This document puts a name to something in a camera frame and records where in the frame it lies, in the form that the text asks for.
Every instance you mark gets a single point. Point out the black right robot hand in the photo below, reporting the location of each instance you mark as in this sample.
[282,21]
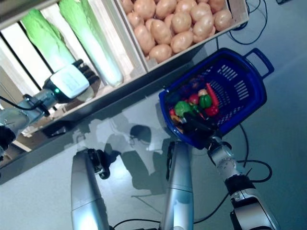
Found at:
[199,123]

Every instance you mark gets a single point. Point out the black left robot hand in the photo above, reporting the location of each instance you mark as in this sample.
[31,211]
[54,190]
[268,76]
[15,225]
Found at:
[69,81]

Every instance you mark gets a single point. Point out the blue plastic shopping basket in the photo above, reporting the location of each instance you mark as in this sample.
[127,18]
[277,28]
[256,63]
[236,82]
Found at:
[239,115]

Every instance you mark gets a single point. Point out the white green napa cabbage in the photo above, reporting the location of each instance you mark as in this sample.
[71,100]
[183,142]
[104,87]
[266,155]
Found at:
[43,36]
[96,48]

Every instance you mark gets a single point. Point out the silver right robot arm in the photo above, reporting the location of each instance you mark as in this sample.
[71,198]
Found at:
[225,165]

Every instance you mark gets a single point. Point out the red toy pepper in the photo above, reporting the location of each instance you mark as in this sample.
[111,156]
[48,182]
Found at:
[212,111]

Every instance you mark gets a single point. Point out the green toy bell pepper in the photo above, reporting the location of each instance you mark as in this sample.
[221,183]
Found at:
[205,101]

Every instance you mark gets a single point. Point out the light green lumpy vegetable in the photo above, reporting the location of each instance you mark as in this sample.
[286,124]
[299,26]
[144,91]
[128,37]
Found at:
[182,107]

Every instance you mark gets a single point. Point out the small orange toy vegetable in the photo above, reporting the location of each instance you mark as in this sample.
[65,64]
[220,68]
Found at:
[176,118]

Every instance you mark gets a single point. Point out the red toy tomato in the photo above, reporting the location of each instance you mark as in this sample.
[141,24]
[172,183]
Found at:
[193,99]

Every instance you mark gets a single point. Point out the small tan toy vegetable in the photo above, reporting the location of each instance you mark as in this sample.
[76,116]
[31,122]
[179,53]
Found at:
[203,92]

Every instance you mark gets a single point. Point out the wooden display stand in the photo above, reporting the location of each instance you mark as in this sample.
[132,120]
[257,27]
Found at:
[96,115]

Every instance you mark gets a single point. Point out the black right robot foot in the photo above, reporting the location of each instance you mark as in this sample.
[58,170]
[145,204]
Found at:
[170,158]

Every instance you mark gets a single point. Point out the wooden slatted crate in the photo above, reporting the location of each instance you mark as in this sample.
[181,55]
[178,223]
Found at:
[115,87]

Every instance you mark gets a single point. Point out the silver right robot leg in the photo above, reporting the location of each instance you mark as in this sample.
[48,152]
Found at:
[178,187]

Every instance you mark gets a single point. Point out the silver robot leg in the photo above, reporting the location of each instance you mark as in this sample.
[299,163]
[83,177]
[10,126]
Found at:
[84,191]
[178,187]

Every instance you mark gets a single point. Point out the tan toy potato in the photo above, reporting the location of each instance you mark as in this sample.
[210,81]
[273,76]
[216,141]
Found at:
[216,4]
[223,20]
[161,31]
[160,52]
[204,25]
[182,42]
[142,37]
[181,22]

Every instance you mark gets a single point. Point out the black round floor base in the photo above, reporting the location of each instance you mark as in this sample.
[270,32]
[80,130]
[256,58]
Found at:
[239,26]

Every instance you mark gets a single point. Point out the silver left robot leg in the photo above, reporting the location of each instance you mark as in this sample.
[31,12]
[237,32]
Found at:
[84,191]

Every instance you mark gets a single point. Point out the wooden potato crate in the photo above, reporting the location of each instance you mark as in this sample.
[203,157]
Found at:
[239,16]

